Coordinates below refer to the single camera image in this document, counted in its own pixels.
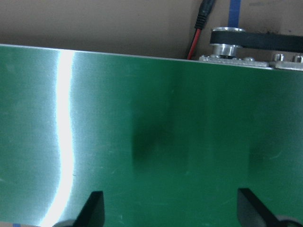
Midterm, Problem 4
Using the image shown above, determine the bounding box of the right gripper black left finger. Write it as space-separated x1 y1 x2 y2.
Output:
73 191 105 227

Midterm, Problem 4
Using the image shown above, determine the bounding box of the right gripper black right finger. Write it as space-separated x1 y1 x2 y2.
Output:
237 188 283 227

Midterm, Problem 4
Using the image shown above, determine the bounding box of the green conveyor belt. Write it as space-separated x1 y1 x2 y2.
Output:
0 45 303 227

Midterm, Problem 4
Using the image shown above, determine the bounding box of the black drive belt pulley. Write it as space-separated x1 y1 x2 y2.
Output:
209 27 303 53

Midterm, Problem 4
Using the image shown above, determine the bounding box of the red black power cable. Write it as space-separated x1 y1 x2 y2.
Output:
186 0 217 60

